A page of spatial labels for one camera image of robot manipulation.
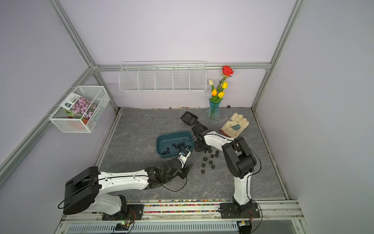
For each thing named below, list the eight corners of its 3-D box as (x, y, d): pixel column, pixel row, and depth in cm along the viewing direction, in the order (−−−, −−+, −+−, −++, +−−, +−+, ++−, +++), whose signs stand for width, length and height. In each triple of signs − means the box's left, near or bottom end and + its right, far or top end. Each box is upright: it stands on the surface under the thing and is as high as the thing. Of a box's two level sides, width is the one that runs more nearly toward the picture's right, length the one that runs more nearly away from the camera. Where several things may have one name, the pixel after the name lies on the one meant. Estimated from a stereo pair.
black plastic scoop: (180, 118, 117) (179, 116, 115) (188, 112, 122) (188, 110, 120) (193, 128, 111) (193, 125, 109) (200, 121, 115) (201, 119, 113)
